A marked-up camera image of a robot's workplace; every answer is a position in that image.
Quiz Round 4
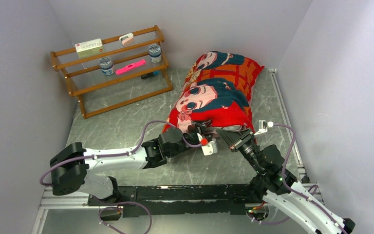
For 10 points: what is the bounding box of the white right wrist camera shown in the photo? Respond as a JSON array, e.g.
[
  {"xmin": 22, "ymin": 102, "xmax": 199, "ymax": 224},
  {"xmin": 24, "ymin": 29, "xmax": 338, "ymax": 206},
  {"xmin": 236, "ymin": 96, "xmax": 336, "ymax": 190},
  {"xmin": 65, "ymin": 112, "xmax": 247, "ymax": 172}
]
[{"xmin": 254, "ymin": 120, "xmax": 274, "ymax": 137}]

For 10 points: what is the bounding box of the black blue marker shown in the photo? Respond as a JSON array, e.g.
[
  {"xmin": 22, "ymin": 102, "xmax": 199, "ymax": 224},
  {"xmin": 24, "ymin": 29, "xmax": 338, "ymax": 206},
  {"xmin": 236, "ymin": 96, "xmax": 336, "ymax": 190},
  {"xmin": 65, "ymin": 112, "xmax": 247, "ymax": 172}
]
[{"xmin": 140, "ymin": 71, "xmax": 159, "ymax": 79}]

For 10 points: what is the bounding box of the blue white jar left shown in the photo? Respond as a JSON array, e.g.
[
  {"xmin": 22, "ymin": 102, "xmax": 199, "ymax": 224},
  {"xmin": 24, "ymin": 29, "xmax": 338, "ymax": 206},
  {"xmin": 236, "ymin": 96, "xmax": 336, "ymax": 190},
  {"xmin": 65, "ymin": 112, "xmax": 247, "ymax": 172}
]
[{"xmin": 98, "ymin": 57, "xmax": 115, "ymax": 76}]

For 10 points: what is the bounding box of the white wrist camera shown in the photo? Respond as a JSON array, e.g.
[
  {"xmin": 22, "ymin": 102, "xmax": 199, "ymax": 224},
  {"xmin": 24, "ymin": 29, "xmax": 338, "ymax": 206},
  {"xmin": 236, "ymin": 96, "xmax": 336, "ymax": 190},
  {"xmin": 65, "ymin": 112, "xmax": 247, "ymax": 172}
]
[
  {"xmin": 197, "ymin": 134, "xmax": 218, "ymax": 156},
  {"xmin": 254, "ymin": 120, "xmax": 274, "ymax": 137}
]

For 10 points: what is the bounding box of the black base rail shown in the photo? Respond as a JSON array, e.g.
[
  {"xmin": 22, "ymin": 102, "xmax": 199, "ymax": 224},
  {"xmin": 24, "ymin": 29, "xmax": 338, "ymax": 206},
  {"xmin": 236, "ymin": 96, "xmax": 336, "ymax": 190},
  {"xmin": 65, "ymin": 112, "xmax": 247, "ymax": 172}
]
[{"xmin": 87, "ymin": 184, "xmax": 262, "ymax": 217}]

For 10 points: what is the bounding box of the aluminium frame rail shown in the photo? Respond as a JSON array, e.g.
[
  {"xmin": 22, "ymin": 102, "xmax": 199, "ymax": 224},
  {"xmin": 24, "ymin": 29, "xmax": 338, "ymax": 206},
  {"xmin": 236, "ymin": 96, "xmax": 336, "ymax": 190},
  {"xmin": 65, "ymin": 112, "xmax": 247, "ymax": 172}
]
[{"xmin": 32, "ymin": 185, "xmax": 333, "ymax": 234}]

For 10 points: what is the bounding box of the pink highlighter marker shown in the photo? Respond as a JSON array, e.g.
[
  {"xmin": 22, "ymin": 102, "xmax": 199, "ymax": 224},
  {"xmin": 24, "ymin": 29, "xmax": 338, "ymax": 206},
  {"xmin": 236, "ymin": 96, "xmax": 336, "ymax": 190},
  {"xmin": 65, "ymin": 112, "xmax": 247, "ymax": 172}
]
[{"xmin": 115, "ymin": 59, "xmax": 146, "ymax": 75}]

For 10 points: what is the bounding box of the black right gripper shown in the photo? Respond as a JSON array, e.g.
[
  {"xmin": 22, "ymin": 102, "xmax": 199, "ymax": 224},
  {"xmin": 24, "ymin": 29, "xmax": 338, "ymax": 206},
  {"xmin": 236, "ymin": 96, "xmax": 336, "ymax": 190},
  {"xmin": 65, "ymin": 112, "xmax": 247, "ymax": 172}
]
[{"xmin": 215, "ymin": 127, "xmax": 263, "ymax": 174}]

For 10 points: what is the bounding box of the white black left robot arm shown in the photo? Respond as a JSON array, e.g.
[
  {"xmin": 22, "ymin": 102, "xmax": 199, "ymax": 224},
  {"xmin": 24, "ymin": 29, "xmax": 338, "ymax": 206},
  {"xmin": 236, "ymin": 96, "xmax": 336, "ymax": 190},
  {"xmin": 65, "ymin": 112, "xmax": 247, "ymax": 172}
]
[{"xmin": 49, "ymin": 124, "xmax": 218, "ymax": 205}]

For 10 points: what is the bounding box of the white green box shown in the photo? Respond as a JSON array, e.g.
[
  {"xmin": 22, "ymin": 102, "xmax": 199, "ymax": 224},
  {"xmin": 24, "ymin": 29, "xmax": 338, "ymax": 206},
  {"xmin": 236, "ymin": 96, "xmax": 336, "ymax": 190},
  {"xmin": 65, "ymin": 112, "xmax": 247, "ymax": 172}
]
[{"xmin": 75, "ymin": 39, "xmax": 104, "ymax": 58}]

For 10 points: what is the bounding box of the pink red patterned pillowcase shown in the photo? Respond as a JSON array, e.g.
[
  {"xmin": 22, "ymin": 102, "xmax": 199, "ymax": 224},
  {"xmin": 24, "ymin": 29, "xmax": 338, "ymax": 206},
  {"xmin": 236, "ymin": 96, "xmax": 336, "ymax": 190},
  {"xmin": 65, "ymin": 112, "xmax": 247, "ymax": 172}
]
[{"xmin": 167, "ymin": 51, "xmax": 264, "ymax": 133}]

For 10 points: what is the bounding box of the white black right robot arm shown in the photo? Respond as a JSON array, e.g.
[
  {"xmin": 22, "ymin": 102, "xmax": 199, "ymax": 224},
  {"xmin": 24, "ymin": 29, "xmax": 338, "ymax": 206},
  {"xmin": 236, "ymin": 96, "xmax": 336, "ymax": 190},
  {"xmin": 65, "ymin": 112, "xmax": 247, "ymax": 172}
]
[{"xmin": 216, "ymin": 121, "xmax": 355, "ymax": 234}]

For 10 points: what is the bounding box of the wooden shelf rack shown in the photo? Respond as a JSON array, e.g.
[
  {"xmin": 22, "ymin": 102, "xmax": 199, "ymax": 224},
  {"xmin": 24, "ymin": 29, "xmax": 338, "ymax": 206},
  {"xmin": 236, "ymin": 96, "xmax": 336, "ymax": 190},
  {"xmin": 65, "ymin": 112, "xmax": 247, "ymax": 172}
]
[{"xmin": 50, "ymin": 25, "xmax": 173, "ymax": 119}]

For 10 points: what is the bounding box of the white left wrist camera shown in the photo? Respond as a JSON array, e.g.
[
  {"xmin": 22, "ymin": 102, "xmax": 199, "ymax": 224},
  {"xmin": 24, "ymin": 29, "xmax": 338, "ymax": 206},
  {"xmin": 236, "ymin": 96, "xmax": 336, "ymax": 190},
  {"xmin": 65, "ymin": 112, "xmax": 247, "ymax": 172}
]
[{"xmin": 197, "ymin": 134, "xmax": 218, "ymax": 156}]

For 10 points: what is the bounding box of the blue white jar right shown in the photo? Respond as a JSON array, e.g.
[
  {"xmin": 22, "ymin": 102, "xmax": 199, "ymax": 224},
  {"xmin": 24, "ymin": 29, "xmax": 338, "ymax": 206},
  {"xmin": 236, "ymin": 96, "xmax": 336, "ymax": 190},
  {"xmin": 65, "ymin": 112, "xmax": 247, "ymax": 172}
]
[{"xmin": 148, "ymin": 44, "xmax": 162, "ymax": 63}]

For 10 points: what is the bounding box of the blue white jar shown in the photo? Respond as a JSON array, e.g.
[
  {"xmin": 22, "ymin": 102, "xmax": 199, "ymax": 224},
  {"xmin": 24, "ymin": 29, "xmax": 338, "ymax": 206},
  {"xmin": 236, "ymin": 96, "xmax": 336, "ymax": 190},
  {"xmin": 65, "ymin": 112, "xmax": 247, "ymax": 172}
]
[
  {"xmin": 148, "ymin": 44, "xmax": 162, "ymax": 63},
  {"xmin": 98, "ymin": 57, "xmax": 115, "ymax": 76}
]

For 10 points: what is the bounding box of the pink white tape dispenser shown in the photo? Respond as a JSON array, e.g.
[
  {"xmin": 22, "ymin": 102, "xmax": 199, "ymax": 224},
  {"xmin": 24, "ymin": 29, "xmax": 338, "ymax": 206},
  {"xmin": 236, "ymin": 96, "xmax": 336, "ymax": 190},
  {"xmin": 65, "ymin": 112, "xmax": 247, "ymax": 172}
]
[{"xmin": 119, "ymin": 33, "xmax": 134, "ymax": 46}]

